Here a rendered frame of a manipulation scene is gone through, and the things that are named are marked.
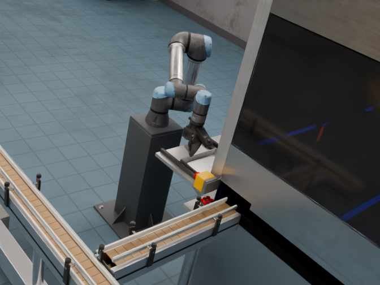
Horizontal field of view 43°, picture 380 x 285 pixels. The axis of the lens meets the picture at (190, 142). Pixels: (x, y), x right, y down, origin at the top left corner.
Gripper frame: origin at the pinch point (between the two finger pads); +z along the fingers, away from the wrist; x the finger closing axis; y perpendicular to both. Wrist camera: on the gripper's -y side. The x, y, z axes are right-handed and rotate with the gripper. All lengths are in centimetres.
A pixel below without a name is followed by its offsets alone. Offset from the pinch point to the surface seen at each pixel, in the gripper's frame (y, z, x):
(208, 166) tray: -6.4, 5.1, -7.4
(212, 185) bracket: -30.7, -7.2, 17.5
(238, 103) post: -28, -47, 12
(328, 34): -57, -88, 12
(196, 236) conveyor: -47, 1, 40
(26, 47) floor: 365, 94, -89
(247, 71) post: -28, -62, 12
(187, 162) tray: 1.3, 5.1, 0.9
